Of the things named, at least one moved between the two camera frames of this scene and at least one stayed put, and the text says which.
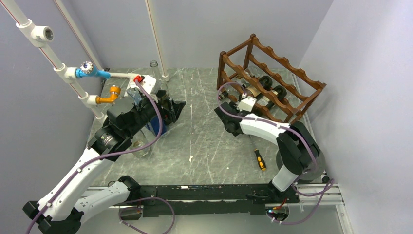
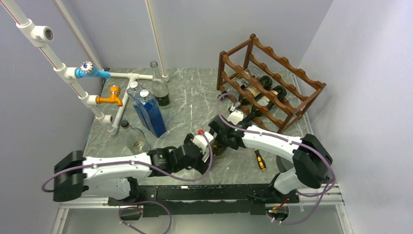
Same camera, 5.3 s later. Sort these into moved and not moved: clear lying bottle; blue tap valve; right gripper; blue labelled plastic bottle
Moved: right gripper
Not moved: blue labelled plastic bottle; clear lying bottle; blue tap valve
